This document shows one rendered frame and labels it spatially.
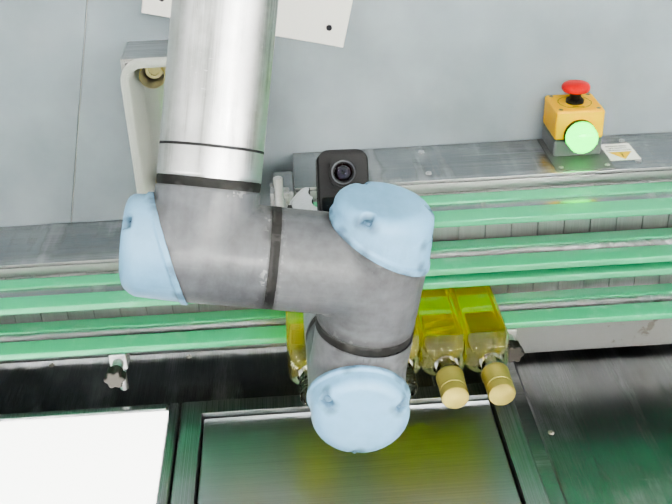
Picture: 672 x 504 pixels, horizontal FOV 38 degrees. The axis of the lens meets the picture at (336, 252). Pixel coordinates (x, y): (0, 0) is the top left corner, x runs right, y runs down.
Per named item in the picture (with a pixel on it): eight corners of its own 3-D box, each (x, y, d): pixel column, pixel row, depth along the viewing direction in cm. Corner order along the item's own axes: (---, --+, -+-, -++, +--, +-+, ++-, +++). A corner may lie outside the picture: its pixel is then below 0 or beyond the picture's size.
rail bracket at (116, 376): (118, 357, 147) (105, 413, 135) (111, 319, 143) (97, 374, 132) (144, 355, 147) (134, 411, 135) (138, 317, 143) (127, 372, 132)
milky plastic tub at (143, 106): (146, 186, 146) (139, 213, 139) (125, 41, 135) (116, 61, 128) (262, 179, 147) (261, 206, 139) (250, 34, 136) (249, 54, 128)
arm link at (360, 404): (425, 377, 70) (404, 467, 74) (406, 295, 79) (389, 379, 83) (316, 368, 69) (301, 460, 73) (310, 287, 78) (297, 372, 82)
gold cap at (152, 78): (162, 62, 131) (165, 52, 135) (136, 65, 131) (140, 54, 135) (167, 87, 133) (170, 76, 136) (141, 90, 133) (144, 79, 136)
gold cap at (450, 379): (435, 388, 123) (440, 410, 119) (436, 365, 121) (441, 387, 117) (463, 387, 123) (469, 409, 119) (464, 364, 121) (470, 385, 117)
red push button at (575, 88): (564, 110, 138) (566, 87, 137) (557, 100, 142) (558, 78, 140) (592, 109, 139) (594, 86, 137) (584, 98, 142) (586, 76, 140)
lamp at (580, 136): (562, 149, 140) (567, 158, 137) (564, 120, 137) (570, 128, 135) (593, 147, 140) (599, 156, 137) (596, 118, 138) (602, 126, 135)
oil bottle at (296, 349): (286, 303, 143) (289, 393, 125) (284, 270, 140) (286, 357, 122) (324, 300, 143) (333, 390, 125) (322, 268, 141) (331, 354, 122)
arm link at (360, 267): (285, 215, 64) (268, 350, 70) (450, 231, 66) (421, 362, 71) (284, 165, 71) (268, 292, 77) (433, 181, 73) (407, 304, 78)
